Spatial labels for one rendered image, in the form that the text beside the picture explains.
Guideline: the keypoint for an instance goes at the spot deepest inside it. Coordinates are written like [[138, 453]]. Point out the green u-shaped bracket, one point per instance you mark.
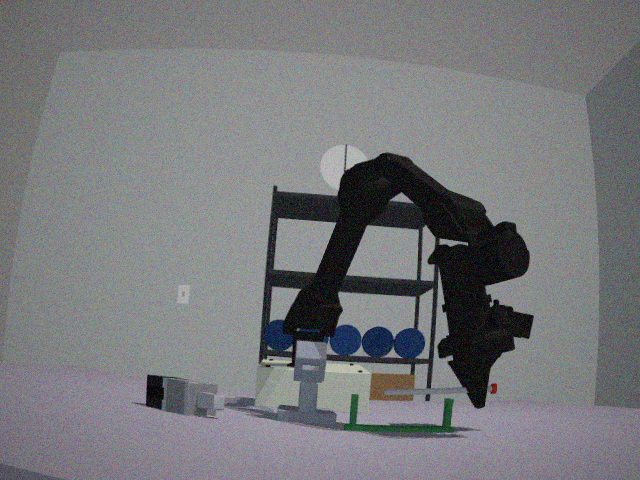
[[446, 424]]

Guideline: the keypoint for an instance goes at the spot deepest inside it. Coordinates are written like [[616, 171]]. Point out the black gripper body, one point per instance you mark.
[[471, 334]]

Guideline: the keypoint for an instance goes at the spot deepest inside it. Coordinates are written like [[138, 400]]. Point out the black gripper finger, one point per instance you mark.
[[451, 363], [475, 375]]

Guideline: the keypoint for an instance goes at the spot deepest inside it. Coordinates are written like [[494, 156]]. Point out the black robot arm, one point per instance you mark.
[[493, 255]]

